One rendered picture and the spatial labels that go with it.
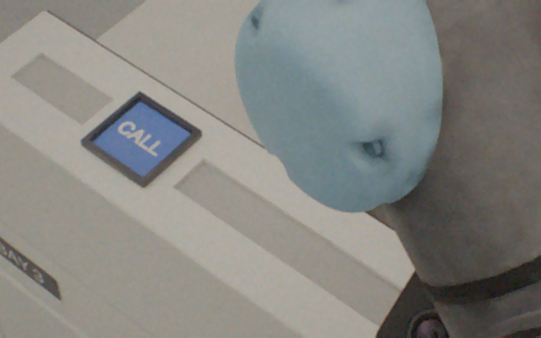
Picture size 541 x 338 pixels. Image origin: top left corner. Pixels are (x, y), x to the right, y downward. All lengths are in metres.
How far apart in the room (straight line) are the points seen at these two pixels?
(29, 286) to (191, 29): 0.26
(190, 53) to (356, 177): 0.68
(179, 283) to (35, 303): 0.26
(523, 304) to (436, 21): 0.09
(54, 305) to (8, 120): 0.22
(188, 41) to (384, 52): 0.69
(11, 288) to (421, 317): 0.56
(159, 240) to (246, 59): 0.37
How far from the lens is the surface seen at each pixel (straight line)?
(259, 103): 0.38
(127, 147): 0.77
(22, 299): 1.02
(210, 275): 0.72
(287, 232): 0.73
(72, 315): 0.96
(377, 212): 0.85
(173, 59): 1.02
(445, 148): 0.37
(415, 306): 0.52
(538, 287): 0.38
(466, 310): 0.39
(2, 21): 2.28
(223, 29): 1.04
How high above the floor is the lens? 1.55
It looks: 51 degrees down
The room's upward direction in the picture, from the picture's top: straight up
